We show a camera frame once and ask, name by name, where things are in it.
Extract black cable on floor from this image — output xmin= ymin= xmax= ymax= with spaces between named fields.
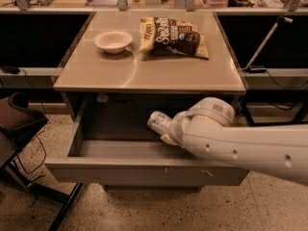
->
xmin=14 ymin=70 xmax=48 ymax=175

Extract black power adapter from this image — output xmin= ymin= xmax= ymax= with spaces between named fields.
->
xmin=0 ymin=65 xmax=20 ymax=74
xmin=246 ymin=65 xmax=267 ymax=73

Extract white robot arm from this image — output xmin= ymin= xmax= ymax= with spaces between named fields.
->
xmin=162 ymin=97 xmax=308 ymax=186

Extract dark brown chair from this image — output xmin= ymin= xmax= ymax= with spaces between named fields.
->
xmin=0 ymin=92 xmax=83 ymax=231

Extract blue labelled plastic bottle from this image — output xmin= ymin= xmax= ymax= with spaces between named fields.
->
xmin=147 ymin=111 xmax=172 ymax=135

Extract black table leg right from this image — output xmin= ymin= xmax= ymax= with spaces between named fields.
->
xmin=241 ymin=103 xmax=255 ymax=126

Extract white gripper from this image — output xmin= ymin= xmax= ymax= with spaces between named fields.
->
xmin=161 ymin=112 xmax=191 ymax=146

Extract brown yellow chip bag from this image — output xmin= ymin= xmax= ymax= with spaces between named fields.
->
xmin=140 ymin=16 xmax=209 ymax=59

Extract white leaning rod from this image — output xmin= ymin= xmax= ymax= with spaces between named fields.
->
xmin=244 ymin=15 xmax=293 ymax=71

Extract grey counter cabinet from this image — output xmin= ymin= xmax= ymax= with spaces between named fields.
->
xmin=52 ymin=10 xmax=247 ymax=191

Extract white bowl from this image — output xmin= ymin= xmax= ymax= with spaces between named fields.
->
xmin=93 ymin=30 xmax=133 ymax=54

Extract black power adapter left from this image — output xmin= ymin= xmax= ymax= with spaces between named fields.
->
xmin=0 ymin=65 xmax=20 ymax=74

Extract black power adapter right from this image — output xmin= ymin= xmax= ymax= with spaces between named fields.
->
xmin=246 ymin=65 xmax=267 ymax=73

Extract grey open drawer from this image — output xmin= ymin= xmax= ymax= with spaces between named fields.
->
xmin=45 ymin=105 xmax=248 ymax=188

